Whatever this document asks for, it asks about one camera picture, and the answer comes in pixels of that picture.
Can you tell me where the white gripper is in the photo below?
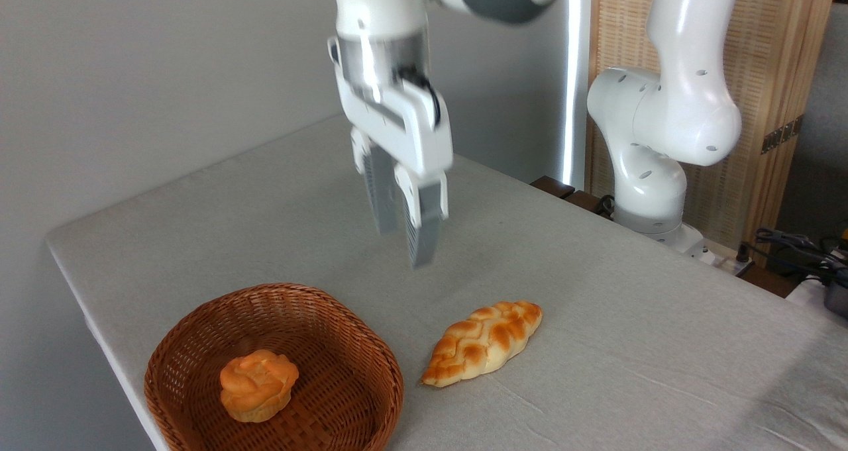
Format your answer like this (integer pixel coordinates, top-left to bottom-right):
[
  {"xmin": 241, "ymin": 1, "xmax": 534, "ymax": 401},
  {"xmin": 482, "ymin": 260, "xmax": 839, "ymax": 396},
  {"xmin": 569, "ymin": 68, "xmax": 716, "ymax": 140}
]
[{"xmin": 327, "ymin": 36, "xmax": 455, "ymax": 269}]

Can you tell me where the dark wooden board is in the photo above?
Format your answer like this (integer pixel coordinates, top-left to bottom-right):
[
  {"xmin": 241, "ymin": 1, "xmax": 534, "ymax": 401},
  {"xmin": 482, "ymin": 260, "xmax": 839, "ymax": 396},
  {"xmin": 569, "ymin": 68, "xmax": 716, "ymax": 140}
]
[{"xmin": 530, "ymin": 175, "xmax": 615, "ymax": 219}]

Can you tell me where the long braided bread loaf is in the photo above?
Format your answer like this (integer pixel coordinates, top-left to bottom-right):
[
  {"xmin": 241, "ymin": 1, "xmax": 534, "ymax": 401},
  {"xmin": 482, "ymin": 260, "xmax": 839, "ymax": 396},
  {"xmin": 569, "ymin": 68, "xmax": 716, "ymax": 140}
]
[{"xmin": 421, "ymin": 300, "xmax": 544, "ymax": 389}]

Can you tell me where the brown woven wicker basket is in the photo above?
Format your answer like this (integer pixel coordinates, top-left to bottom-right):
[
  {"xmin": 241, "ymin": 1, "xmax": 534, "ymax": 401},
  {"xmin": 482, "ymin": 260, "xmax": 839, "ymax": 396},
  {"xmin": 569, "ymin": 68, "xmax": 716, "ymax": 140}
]
[{"xmin": 144, "ymin": 283, "xmax": 405, "ymax": 451}]

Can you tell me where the bundle of black cables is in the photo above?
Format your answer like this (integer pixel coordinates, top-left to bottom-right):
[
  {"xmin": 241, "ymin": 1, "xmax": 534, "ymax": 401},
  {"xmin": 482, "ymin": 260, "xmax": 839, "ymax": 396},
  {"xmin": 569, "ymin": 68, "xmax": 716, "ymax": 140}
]
[{"xmin": 741, "ymin": 227, "xmax": 848, "ymax": 286}]

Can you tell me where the white power strip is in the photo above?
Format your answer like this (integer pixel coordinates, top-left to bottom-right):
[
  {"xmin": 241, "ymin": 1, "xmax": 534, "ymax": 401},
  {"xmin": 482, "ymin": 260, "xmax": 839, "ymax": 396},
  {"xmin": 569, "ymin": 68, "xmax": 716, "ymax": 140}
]
[{"xmin": 689, "ymin": 238, "xmax": 756, "ymax": 276}]

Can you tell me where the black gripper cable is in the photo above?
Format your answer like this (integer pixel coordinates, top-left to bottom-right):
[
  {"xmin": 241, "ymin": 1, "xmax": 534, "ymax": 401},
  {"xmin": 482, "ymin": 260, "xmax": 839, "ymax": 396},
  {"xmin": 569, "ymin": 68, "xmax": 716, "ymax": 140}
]
[{"xmin": 396, "ymin": 66, "xmax": 443, "ymax": 132}]

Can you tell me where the round orange bread bun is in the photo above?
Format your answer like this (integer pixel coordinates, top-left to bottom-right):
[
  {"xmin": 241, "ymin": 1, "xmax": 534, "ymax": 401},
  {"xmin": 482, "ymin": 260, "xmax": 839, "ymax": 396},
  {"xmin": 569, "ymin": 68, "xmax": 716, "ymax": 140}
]
[{"xmin": 219, "ymin": 349, "xmax": 300, "ymax": 424}]

